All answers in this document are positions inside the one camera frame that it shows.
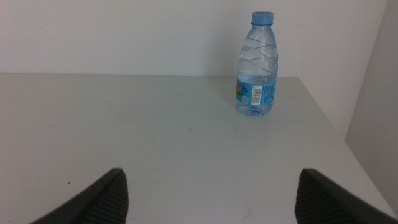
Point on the clear water bottle blue cap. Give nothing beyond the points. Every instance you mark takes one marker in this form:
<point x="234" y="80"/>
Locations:
<point x="256" y="68"/>

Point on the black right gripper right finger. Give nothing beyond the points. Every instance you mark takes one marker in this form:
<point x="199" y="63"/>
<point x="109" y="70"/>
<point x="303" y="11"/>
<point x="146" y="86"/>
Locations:
<point x="326" y="202"/>

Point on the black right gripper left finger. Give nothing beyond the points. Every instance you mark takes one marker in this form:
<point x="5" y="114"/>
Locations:
<point x="99" y="202"/>

